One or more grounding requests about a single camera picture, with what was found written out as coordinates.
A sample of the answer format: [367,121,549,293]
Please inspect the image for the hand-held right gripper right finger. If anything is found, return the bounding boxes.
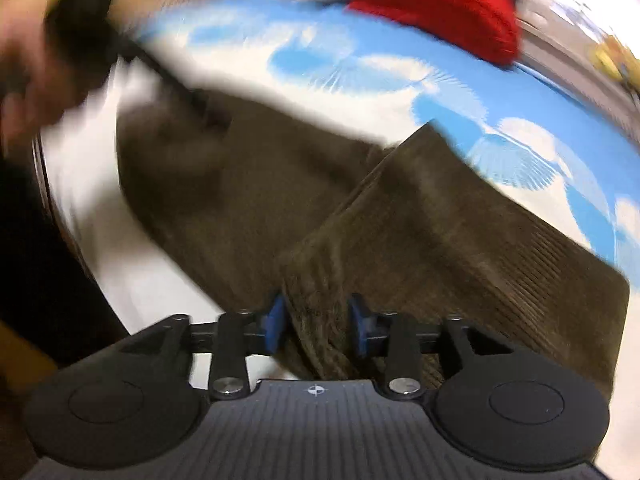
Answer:
[347,293,507,402]

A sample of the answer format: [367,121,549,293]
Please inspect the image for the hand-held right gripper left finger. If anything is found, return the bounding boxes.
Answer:
[124,294,289,402]

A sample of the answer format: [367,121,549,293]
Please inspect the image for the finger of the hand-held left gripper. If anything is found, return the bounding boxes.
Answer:
[116,39,233,130]

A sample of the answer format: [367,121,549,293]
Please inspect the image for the brown corduroy pants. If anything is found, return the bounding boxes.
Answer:
[115,87,632,402]

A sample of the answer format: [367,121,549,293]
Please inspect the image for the person's left hand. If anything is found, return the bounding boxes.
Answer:
[0,0,117,148]

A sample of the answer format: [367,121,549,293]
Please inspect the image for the blue white patterned bed sheet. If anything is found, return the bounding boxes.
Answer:
[30,0,640,397]

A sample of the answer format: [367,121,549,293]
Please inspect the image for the red fleece blanket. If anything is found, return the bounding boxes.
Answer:
[344,0,524,67]

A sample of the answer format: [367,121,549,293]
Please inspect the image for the yellow plush toy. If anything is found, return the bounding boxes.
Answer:
[592,35,640,97]

